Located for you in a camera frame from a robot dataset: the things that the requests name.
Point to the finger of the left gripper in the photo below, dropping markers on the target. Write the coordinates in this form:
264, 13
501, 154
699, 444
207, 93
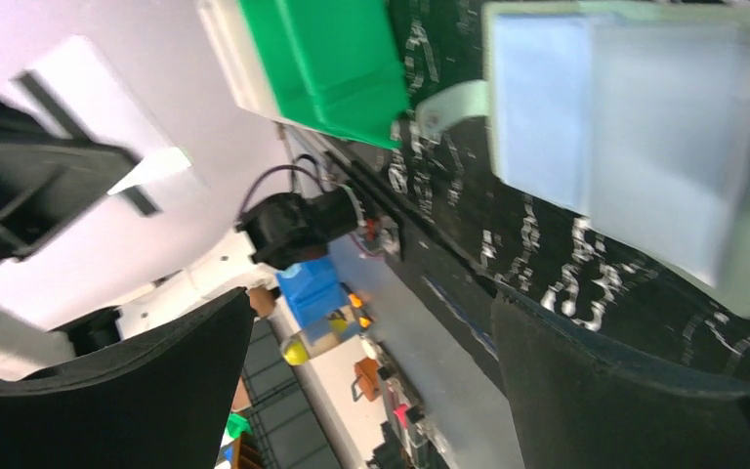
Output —
47, 182

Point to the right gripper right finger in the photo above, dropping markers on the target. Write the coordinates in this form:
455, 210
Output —
582, 400

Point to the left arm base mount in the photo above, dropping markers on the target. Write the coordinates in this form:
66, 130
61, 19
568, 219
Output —
288, 228

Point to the green plastic bin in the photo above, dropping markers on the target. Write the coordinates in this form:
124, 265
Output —
332, 66

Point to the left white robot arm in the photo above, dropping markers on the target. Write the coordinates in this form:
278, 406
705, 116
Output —
106, 231

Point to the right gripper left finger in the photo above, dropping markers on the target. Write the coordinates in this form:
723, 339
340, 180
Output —
160, 399

